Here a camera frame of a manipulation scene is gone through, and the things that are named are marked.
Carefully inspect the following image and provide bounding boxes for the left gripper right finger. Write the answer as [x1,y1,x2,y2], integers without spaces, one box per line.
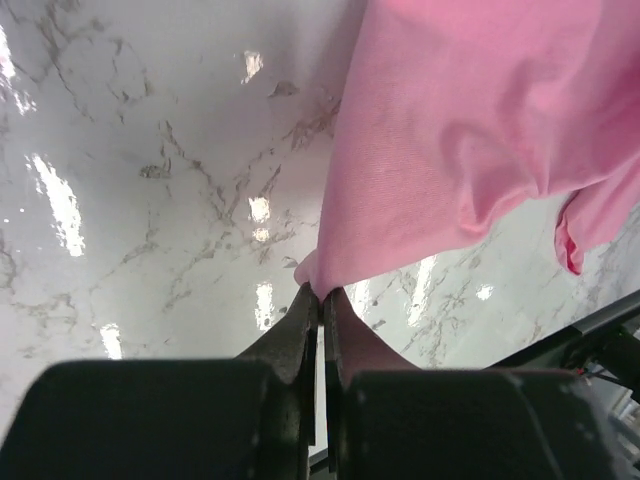
[322,288,415,473]

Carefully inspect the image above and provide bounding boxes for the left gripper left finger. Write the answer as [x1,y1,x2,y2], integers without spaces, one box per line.
[238,283,320,479]

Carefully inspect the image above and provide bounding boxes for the pink t shirt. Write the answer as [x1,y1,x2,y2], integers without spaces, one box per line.
[295,1,639,298]

